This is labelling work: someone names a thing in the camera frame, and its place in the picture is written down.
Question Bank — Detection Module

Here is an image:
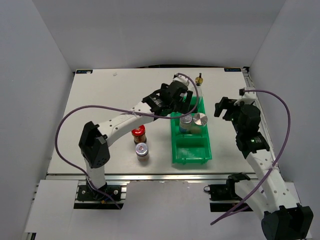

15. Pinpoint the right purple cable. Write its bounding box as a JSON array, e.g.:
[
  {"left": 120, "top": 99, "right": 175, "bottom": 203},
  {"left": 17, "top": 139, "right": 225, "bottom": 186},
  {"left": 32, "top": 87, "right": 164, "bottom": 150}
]
[{"left": 210, "top": 89, "right": 292, "bottom": 226}]

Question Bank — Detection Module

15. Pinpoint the right table logo sticker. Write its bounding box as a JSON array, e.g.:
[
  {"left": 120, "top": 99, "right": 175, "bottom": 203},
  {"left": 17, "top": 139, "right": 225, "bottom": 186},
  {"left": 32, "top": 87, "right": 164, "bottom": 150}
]
[{"left": 224, "top": 67, "right": 242, "bottom": 73}]

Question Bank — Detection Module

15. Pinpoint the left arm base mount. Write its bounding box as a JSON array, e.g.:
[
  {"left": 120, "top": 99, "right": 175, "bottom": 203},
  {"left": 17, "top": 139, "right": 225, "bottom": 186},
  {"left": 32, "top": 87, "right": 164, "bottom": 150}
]
[{"left": 73, "top": 181, "right": 127, "bottom": 210}]

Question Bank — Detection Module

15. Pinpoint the table logo sticker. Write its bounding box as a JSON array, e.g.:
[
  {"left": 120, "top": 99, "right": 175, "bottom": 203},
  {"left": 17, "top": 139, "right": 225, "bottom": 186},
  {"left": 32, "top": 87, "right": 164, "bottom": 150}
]
[
  {"left": 224, "top": 67, "right": 242, "bottom": 73},
  {"left": 75, "top": 69, "right": 93, "bottom": 74}
]

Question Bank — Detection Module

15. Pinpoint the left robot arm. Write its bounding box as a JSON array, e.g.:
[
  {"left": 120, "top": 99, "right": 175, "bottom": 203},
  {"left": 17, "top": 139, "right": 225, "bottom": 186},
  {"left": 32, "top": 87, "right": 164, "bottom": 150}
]
[{"left": 78, "top": 81, "right": 199, "bottom": 200}]

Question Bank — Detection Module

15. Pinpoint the blue label white jar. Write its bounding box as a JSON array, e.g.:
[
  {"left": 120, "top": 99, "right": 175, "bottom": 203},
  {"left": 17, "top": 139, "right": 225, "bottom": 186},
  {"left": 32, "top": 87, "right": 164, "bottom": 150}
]
[{"left": 179, "top": 114, "right": 193, "bottom": 133}]

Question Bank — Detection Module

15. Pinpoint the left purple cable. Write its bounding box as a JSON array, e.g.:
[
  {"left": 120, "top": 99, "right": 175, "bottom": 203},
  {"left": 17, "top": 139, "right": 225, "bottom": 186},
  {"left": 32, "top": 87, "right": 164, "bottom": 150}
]
[{"left": 55, "top": 72, "right": 202, "bottom": 210}]

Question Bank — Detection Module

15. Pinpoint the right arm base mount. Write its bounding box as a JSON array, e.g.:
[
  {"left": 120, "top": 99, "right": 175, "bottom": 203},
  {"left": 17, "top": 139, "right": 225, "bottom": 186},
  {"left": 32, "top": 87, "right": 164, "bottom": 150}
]
[{"left": 203, "top": 184, "right": 242, "bottom": 213}]

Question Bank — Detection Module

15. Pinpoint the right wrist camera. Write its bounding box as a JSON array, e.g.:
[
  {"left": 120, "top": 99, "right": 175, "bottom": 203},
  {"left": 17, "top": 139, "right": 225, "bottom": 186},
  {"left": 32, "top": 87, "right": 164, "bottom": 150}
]
[{"left": 234, "top": 87, "right": 257, "bottom": 106}]

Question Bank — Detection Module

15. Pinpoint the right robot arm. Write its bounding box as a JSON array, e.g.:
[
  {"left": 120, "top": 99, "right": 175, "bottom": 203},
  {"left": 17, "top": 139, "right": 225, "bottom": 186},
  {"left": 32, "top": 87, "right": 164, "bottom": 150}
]
[{"left": 214, "top": 97, "right": 314, "bottom": 240}]

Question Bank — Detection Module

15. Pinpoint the right aluminium rail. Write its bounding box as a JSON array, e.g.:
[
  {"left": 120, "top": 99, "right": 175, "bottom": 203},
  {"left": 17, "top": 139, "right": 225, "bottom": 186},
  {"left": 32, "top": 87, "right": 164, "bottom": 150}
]
[{"left": 241, "top": 66, "right": 278, "bottom": 166}]

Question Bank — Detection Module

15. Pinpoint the silver lid spice jar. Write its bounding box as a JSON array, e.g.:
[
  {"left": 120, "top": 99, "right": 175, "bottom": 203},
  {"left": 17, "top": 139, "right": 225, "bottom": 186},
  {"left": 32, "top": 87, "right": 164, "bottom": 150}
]
[{"left": 190, "top": 112, "right": 208, "bottom": 135}]

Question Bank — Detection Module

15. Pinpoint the green divided bin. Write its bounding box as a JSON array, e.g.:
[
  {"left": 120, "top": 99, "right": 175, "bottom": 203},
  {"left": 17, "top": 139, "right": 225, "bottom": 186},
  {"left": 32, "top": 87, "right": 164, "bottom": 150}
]
[{"left": 169, "top": 96, "right": 214, "bottom": 169}]

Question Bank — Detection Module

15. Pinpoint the dark sauce glass bottle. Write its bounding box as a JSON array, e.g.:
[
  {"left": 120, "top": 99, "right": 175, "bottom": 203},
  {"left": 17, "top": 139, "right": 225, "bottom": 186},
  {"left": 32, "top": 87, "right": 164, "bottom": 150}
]
[{"left": 189, "top": 73, "right": 203, "bottom": 114}]

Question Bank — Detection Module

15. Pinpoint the small silver lid jar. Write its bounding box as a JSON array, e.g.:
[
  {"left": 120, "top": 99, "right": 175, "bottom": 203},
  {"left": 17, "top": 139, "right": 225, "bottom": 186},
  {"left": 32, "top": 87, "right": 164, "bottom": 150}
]
[{"left": 135, "top": 142, "right": 150, "bottom": 161}]

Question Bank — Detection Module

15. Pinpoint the red lid sauce jar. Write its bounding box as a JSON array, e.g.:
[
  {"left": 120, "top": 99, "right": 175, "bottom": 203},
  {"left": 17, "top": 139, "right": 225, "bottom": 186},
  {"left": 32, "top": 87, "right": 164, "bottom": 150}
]
[{"left": 131, "top": 125, "right": 147, "bottom": 145}]

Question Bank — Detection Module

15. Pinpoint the purple cable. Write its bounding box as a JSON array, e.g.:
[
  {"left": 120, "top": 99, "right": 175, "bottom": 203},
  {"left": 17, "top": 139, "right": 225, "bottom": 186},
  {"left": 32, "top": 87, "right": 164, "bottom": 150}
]
[
  {"left": 55, "top": 72, "right": 202, "bottom": 210},
  {"left": 210, "top": 89, "right": 292, "bottom": 226}
]

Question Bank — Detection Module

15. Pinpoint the left table logo sticker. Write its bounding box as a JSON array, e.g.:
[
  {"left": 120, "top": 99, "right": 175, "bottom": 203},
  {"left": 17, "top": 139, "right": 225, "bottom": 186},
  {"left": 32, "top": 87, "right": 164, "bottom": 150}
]
[{"left": 75, "top": 69, "right": 93, "bottom": 74}]

